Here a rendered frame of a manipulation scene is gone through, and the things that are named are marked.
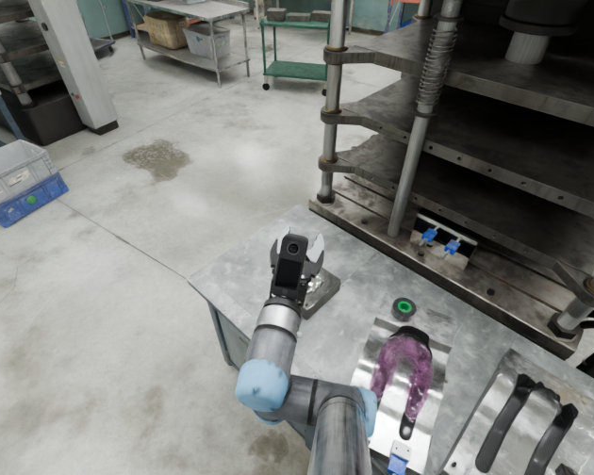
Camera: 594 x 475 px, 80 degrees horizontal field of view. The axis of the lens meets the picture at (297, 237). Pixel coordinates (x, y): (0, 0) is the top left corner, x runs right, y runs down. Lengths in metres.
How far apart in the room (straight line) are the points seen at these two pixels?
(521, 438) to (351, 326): 0.59
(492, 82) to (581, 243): 0.70
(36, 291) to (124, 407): 1.17
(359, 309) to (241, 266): 0.54
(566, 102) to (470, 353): 0.86
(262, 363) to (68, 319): 2.29
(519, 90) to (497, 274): 0.78
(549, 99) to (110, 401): 2.35
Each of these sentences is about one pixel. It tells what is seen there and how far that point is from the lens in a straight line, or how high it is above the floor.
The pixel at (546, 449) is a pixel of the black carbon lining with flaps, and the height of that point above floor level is 0.89.
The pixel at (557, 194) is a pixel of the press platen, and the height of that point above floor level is 1.27.
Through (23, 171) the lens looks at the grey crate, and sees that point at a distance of 3.67.
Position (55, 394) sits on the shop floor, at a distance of 2.51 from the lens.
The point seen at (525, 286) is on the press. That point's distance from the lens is 1.79.
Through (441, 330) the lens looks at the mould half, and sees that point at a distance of 1.33.
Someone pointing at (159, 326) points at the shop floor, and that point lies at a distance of 2.48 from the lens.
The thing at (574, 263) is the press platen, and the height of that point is 1.04.
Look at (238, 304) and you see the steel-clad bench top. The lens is 1.45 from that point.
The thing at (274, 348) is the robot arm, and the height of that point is 1.47.
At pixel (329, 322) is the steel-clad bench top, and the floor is 0.80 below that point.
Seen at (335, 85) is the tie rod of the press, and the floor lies 1.40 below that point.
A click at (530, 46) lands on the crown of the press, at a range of 1.59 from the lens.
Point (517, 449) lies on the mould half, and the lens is 1.28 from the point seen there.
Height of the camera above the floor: 1.97
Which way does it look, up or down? 44 degrees down
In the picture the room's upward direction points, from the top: straight up
